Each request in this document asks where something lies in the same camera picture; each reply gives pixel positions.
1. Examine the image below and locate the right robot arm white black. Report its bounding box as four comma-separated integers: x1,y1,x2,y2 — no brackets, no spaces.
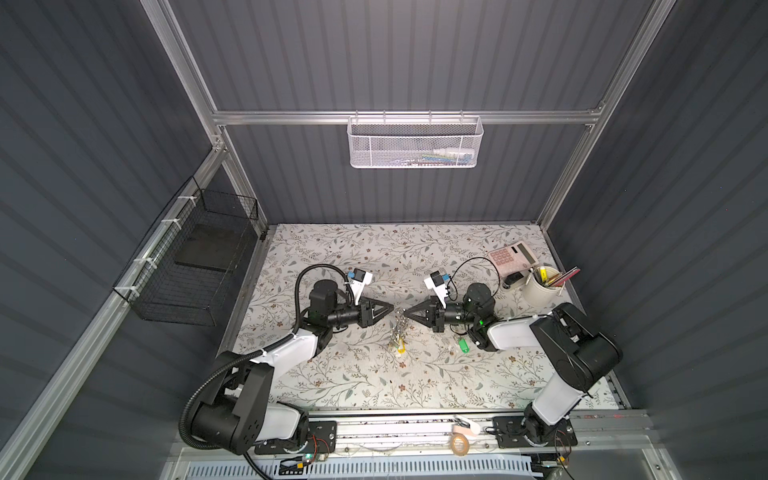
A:
403,283,623,446

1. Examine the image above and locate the black wire basket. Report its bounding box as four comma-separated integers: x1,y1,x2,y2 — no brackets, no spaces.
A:
113,181,259,327

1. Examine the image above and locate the floral table mat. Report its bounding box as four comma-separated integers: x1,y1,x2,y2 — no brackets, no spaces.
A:
224,223,619,412

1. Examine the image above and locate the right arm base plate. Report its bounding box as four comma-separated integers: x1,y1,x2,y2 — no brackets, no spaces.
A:
486,415,578,448

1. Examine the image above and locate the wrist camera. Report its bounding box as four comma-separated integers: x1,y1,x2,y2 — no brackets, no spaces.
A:
347,268,373,306
424,271,451,308

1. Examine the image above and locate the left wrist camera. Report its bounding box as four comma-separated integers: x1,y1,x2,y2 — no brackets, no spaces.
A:
347,268,373,306

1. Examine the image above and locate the white pen cup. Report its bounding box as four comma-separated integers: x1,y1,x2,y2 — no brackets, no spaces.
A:
522,265,564,307

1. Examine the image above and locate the tape roll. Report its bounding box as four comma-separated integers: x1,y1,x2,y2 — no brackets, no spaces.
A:
449,433,470,457

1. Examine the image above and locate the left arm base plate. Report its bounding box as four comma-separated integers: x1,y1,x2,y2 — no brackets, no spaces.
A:
253,421,338,455

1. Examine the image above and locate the white cable duct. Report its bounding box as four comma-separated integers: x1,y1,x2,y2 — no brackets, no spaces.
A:
182,454,535,480

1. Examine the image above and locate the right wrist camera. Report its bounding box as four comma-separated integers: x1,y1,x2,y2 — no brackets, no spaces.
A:
424,271,451,308

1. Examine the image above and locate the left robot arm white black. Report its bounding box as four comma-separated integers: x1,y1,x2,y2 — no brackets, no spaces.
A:
179,280,394,455

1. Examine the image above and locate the keyring bunch with grey strap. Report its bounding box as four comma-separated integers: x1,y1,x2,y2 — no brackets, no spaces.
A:
389,316,408,356

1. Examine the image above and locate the pink calculator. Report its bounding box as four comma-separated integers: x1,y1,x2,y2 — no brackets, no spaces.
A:
487,241,538,278

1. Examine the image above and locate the pink pen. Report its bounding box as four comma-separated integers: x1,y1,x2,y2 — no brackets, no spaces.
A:
550,267,581,288

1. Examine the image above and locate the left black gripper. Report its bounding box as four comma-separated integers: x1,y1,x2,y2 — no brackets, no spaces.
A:
325,295,391,330

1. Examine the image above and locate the key with green tag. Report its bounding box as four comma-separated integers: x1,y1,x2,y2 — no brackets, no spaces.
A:
455,332,470,354

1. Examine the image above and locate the white wire mesh basket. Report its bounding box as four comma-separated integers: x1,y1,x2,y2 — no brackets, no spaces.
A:
346,115,484,169

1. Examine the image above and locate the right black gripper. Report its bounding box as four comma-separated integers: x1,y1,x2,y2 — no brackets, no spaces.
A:
406,297,479,336

